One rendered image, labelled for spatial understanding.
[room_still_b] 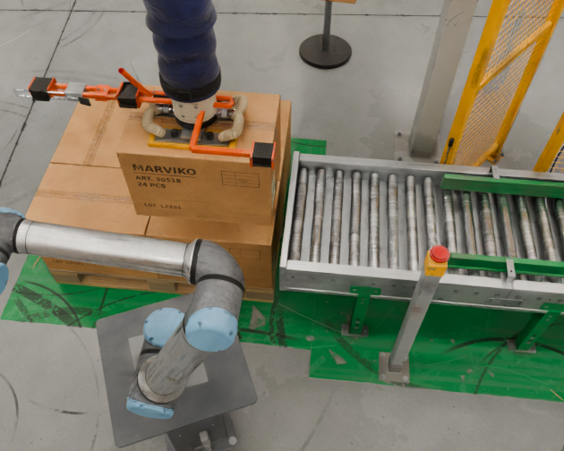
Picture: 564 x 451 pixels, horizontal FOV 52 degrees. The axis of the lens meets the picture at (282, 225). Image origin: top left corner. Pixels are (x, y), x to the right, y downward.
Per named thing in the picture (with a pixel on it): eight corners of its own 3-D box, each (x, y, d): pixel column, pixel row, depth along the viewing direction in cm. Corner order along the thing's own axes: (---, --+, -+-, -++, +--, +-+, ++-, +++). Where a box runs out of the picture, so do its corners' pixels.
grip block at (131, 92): (145, 93, 226) (142, 80, 222) (139, 110, 221) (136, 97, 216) (124, 91, 227) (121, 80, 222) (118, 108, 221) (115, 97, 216)
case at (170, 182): (280, 159, 273) (280, 94, 241) (270, 226, 250) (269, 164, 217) (157, 149, 277) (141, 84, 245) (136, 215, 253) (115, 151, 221)
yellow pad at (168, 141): (238, 135, 227) (237, 126, 223) (234, 154, 221) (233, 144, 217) (154, 129, 229) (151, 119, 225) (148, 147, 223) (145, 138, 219)
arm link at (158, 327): (196, 328, 204) (194, 306, 190) (185, 374, 194) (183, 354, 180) (154, 322, 204) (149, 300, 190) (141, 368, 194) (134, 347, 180)
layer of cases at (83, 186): (290, 149, 355) (291, 100, 323) (272, 289, 296) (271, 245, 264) (102, 135, 362) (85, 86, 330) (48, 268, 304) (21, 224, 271)
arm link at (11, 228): (252, 237, 142) (-17, 198, 142) (244, 280, 135) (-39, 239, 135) (250, 261, 152) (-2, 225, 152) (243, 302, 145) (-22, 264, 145)
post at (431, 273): (400, 361, 288) (446, 251, 208) (400, 374, 284) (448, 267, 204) (387, 360, 289) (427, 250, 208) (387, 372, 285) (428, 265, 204)
